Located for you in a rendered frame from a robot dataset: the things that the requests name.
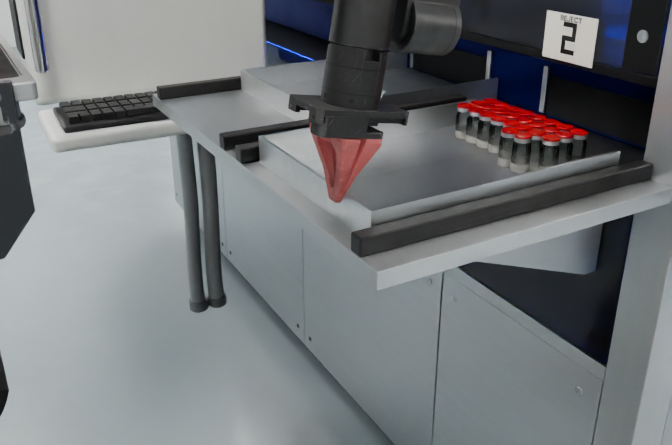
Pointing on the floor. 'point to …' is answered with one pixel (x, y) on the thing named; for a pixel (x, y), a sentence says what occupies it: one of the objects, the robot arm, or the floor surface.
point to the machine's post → (644, 301)
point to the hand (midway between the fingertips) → (335, 192)
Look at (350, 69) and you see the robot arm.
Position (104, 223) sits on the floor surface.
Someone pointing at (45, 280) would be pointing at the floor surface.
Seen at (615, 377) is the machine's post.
